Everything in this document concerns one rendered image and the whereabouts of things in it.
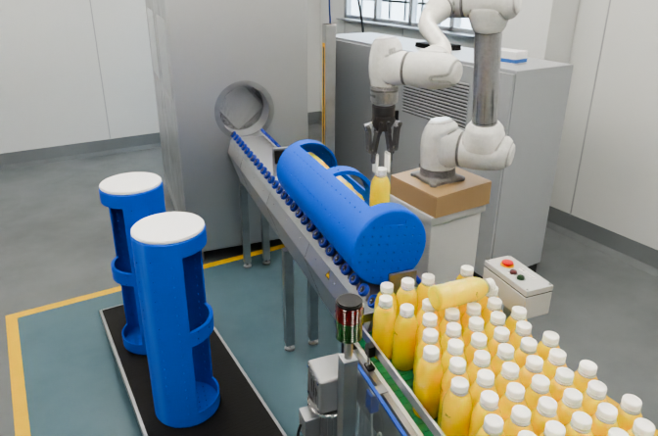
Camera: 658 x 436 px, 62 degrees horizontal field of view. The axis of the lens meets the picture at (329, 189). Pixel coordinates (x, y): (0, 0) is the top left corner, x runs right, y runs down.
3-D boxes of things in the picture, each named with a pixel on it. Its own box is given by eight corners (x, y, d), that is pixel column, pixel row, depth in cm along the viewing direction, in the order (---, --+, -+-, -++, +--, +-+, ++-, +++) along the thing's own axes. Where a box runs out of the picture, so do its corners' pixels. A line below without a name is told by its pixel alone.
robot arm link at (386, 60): (361, 86, 173) (399, 90, 167) (363, 35, 168) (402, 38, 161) (377, 81, 182) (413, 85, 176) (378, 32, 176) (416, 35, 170)
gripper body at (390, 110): (390, 100, 182) (389, 126, 185) (366, 102, 179) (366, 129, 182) (400, 104, 175) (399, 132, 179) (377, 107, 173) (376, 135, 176)
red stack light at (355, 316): (355, 308, 131) (355, 294, 130) (367, 322, 126) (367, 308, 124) (331, 314, 129) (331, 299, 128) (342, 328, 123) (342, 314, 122)
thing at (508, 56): (493, 59, 353) (494, 46, 350) (526, 64, 335) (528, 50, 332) (482, 60, 345) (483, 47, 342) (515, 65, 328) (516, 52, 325)
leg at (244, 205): (250, 264, 394) (246, 182, 371) (252, 267, 389) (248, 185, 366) (242, 265, 392) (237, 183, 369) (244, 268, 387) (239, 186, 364)
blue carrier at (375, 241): (328, 195, 270) (336, 139, 261) (418, 283, 195) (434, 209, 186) (272, 195, 259) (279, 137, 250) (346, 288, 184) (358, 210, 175)
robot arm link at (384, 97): (365, 84, 178) (364, 102, 180) (378, 89, 170) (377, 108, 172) (390, 82, 181) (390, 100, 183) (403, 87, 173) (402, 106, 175)
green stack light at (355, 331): (355, 325, 133) (355, 308, 131) (366, 340, 128) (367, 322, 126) (331, 331, 131) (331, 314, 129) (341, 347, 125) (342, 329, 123)
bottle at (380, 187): (392, 223, 192) (395, 174, 184) (373, 226, 189) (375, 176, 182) (383, 215, 198) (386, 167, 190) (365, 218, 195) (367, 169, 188)
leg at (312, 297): (315, 338, 314) (315, 241, 291) (319, 344, 309) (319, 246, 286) (306, 341, 312) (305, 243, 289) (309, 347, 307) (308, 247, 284)
